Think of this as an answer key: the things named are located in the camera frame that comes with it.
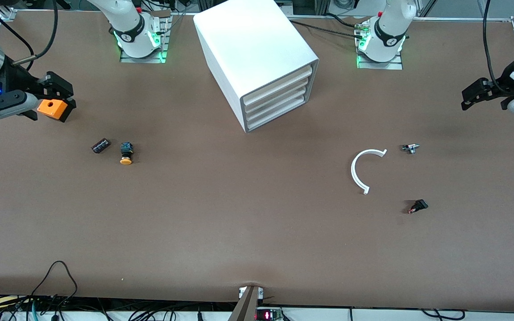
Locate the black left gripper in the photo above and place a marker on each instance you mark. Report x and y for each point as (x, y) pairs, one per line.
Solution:
(503, 80)

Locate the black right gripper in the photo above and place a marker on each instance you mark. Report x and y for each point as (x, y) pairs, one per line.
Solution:
(16, 78)

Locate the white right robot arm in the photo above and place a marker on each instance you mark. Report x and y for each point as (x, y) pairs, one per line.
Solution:
(136, 31)

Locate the yellow push button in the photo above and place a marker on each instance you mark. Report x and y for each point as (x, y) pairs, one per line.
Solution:
(126, 154)

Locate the orange block with hole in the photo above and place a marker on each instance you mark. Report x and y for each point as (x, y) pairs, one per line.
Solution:
(51, 110)

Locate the small black electronic component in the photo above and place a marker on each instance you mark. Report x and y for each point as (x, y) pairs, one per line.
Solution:
(101, 146)

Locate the small metal connector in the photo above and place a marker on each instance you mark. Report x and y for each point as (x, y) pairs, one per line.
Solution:
(411, 148)

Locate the device with red display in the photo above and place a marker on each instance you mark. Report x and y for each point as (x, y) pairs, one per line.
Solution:
(268, 315)

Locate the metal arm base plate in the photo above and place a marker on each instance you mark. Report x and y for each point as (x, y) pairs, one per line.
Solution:
(395, 66)
(125, 59)

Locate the black switch with red tip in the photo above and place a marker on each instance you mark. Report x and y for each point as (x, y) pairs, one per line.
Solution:
(420, 205)

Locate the white semicircular bracket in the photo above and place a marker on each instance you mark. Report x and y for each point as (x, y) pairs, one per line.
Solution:
(353, 170)

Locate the brown camera post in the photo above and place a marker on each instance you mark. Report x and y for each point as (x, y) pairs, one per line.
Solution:
(246, 307)

